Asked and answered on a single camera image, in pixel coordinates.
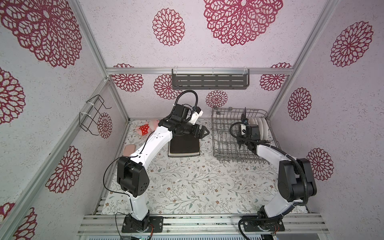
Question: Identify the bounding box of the white round plate one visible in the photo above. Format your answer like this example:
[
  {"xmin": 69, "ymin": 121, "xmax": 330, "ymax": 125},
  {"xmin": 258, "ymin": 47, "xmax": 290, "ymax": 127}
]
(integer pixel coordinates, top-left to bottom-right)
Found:
[{"xmin": 249, "ymin": 117, "xmax": 255, "ymax": 125}]

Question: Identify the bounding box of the black square plate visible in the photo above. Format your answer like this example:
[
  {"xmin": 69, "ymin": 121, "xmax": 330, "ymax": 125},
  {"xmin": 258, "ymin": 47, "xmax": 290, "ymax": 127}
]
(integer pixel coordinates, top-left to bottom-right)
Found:
[
  {"xmin": 169, "ymin": 135, "xmax": 200, "ymax": 147},
  {"xmin": 241, "ymin": 108, "xmax": 249, "ymax": 125}
]

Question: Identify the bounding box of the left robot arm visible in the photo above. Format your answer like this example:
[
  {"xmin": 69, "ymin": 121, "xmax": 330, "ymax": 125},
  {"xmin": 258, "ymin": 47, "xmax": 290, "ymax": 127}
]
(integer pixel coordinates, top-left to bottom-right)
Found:
[{"xmin": 117, "ymin": 120, "xmax": 210, "ymax": 222}]

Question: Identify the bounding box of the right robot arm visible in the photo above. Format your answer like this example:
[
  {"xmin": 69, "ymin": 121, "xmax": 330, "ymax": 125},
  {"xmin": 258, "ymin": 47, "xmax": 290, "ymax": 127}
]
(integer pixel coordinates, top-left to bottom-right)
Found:
[{"xmin": 240, "ymin": 124, "xmax": 317, "ymax": 219}]

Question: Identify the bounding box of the white round plate three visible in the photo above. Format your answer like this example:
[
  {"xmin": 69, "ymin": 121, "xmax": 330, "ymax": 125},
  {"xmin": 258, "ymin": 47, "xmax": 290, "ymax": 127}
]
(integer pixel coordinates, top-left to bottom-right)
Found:
[{"xmin": 256, "ymin": 118, "xmax": 264, "ymax": 140}]

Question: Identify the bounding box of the white round plate four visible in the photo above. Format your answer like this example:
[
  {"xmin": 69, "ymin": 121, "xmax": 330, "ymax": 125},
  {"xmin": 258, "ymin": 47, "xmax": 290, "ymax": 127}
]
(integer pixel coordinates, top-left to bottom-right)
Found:
[{"xmin": 261, "ymin": 118, "xmax": 269, "ymax": 141}]

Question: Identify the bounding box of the pink plush toy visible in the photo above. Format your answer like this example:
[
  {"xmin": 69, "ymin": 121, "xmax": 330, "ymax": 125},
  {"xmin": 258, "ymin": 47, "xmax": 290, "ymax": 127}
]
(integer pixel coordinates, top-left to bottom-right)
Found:
[{"xmin": 136, "ymin": 120, "xmax": 160, "ymax": 136}]

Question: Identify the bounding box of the pink rectangular block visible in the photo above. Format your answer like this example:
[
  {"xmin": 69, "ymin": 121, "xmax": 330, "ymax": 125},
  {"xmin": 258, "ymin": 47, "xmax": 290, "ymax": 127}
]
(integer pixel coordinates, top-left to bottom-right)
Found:
[{"xmin": 122, "ymin": 145, "xmax": 136, "ymax": 157}]

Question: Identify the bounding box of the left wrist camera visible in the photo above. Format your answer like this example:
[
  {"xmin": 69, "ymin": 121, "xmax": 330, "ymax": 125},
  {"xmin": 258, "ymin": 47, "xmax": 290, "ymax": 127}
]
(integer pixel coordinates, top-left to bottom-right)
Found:
[{"xmin": 189, "ymin": 107, "xmax": 204, "ymax": 125}]

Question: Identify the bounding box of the grey wire dish rack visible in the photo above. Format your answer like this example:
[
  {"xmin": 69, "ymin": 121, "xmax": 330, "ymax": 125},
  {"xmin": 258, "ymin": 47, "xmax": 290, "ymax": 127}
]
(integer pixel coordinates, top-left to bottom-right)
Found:
[{"xmin": 211, "ymin": 107, "xmax": 280, "ymax": 163}]

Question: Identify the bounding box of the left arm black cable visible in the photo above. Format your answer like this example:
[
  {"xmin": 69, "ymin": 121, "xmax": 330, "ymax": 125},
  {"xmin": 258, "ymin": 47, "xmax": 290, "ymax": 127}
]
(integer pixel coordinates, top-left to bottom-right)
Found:
[{"xmin": 173, "ymin": 89, "xmax": 199, "ymax": 115}]

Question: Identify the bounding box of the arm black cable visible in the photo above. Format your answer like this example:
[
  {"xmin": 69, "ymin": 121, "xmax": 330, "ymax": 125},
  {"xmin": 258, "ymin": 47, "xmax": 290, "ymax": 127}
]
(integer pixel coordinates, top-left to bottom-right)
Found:
[
  {"xmin": 173, "ymin": 89, "xmax": 199, "ymax": 115},
  {"xmin": 229, "ymin": 121, "xmax": 310, "ymax": 206}
]

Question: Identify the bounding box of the grey wall shelf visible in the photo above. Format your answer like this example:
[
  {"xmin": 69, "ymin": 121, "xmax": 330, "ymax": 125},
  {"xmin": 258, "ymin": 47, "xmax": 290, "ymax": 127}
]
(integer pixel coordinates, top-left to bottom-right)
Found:
[{"xmin": 171, "ymin": 69, "xmax": 250, "ymax": 90}]

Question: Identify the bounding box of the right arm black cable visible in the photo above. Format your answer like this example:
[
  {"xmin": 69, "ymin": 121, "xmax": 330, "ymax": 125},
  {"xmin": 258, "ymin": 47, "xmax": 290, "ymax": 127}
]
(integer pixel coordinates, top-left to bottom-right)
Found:
[{"xmin": 229, "ymin": 121, "xmax": 310, "ymax": 206}]

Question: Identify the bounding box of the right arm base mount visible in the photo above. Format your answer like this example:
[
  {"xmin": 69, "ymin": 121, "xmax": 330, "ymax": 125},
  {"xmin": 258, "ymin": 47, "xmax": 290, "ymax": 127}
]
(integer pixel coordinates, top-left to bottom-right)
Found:
[{"xmin": 241, "ymin": 215, "xmax": 285, "ymax": 233}]

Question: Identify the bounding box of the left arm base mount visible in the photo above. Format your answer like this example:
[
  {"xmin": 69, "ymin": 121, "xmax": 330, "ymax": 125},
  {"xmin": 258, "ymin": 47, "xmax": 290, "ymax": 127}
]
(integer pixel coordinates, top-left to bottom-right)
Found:
[{"xmin": 121, "ymin": 212, "xmax": 164, "ymax": 234}]

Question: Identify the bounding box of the black wire wall holder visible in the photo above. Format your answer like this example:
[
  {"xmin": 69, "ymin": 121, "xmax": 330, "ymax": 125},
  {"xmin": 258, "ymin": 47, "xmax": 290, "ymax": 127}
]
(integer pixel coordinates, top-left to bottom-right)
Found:
[{"xmin": 78, "ymin": 95, "xmax": 112, "ymax": 136}]

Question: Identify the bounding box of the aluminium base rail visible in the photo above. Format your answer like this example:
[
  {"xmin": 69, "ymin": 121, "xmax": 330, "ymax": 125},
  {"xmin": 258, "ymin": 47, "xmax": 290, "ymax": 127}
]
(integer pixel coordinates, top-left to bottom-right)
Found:
[{"xmin": 77, "ymin": 214, "xmax": 330, "ymax": 236}]

